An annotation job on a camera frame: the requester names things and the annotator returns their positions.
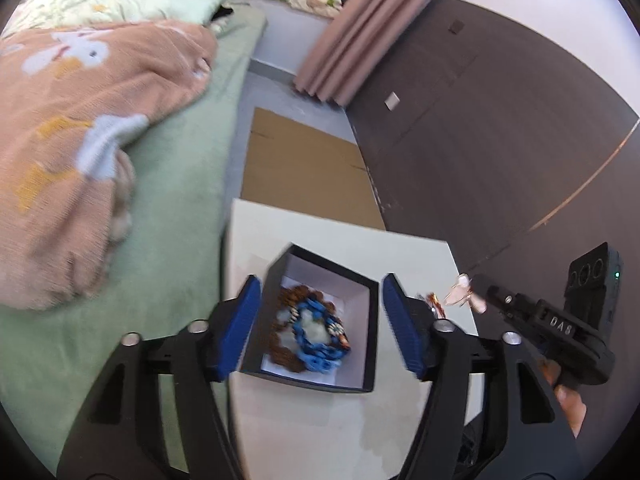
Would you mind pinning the pink curtain beside dark wall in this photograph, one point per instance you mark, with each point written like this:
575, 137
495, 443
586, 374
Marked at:
360, 35

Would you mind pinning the person's right hand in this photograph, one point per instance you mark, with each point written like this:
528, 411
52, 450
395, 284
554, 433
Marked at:
570, 402

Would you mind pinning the small orange hair clip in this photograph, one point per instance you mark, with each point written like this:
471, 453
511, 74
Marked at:
434, 305

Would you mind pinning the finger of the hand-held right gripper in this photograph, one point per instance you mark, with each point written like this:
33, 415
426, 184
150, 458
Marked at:
502, 300

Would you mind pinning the pink fleece flower blanket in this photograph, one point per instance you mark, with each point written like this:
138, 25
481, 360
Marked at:
75, 160

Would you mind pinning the flat brown cardboard sheet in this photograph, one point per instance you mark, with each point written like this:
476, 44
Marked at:
300, 170

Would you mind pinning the black jewelry box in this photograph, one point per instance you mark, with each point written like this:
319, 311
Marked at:
373, 350

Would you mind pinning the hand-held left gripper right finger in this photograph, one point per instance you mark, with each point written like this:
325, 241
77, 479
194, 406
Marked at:
400, 325

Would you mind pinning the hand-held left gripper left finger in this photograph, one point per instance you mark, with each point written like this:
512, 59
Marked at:
240, 330

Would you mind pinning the white wall socket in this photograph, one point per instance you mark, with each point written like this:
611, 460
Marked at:
393, 100

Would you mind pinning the dark wall switch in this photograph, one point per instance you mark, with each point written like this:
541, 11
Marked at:
455, 27

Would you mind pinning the pale green pillow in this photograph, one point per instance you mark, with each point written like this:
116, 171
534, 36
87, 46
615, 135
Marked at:
160, 2

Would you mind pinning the green bed sheet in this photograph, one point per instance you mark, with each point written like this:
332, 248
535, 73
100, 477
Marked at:
180, 220

